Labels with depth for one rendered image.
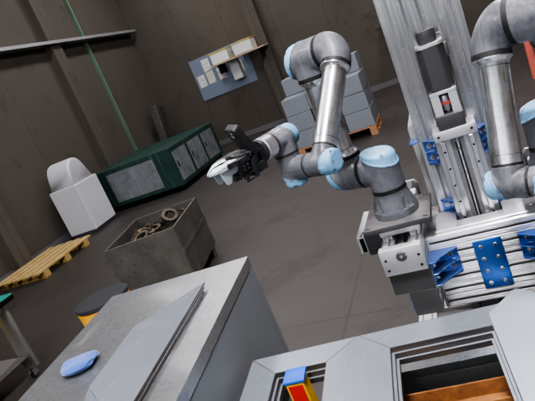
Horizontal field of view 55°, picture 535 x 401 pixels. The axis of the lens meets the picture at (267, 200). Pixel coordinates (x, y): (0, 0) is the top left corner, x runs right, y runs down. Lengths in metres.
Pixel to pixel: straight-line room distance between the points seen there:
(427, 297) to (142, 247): 3.37
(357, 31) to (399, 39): 10.68
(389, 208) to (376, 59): 10.84
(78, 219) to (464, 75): 8.45
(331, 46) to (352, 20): 10.84
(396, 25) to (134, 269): 3.63
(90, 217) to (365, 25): 7.26
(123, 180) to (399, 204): 8.81
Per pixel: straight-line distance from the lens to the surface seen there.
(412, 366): 1.70
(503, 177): 1.40
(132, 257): 4.85
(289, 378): 1.47
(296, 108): 8.17
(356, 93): 7.99
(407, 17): 1.82
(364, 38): 12.50
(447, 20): 1.82
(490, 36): 1.40
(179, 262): 4.74
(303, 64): 1.74
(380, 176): 1.73
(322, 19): 12.60
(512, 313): 1.48
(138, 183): 10.14
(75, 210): 9.66
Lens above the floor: 1.68
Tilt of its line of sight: 15 degrees down
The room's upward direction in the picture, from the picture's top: 23 degrees counter-clockwise
